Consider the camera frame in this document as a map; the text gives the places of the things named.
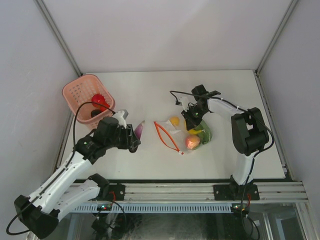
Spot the yellow fake chili pepper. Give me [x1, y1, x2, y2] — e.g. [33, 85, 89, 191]
[184, 120, 204, 135]

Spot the orange fake peach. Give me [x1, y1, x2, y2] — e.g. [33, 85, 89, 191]
[185, 135, 201, 150]

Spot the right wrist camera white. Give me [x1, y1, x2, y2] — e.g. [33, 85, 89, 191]
[175, 96, 190, 112]

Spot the red orange fake pepper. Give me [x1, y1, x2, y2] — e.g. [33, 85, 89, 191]
[99, 104, 110, 112]

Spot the green fake lettuce leaf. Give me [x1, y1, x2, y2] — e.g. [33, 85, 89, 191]
[196, 120, 213, 145]

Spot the red fake apple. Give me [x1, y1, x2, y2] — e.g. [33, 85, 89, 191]
[91, 94, 106, 108]

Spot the aluminium rail frame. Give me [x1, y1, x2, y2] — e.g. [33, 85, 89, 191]
[49, 181, 308, 202]

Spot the slotted cable duct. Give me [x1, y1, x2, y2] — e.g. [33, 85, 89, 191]
[71, 202, 240, 214]

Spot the pink plastic basket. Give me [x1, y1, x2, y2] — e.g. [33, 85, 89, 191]
[62, 74, 116, 130]

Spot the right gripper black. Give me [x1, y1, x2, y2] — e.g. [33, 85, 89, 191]
[181, 105, 208, 131]

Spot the orange fake fruit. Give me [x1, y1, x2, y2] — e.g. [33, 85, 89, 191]
[169, 116, 180, 127]

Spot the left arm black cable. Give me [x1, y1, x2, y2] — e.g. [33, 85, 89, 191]
[6, 101, 118, 236]

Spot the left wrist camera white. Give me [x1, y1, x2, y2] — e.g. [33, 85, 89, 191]
[112, 109, 129, 129]

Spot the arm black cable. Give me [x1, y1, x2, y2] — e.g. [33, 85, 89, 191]
[169, 90, 275, 201]
[6, 101, 118, 236]

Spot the dark purple fake fruit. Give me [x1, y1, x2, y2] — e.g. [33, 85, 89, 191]
[90, 109, 101, 118]

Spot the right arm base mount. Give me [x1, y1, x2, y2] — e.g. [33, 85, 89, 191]
[213, 175, 260, 201]

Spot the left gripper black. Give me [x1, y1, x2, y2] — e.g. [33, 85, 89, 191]
[105, 124, 140, 150]

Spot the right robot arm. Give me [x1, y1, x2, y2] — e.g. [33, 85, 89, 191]
[175, 84, 274, 200]

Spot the clear zip top bag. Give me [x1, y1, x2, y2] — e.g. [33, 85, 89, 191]
[153, 116, 204, 155]

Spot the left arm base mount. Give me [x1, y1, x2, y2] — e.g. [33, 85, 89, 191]
[95, 184, 126, 202]

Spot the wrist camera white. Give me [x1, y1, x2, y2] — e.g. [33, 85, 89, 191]
[175, 96, 190, 112]
[112, 109, 129, 129]

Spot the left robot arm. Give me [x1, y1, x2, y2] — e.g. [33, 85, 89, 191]
[14, 117, 141, 240]

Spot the purple fake eggplant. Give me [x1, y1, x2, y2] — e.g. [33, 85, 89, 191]
[134, 120, 145, 140]

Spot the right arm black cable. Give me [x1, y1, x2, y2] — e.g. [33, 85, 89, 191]
[169, 90, 275, 201]

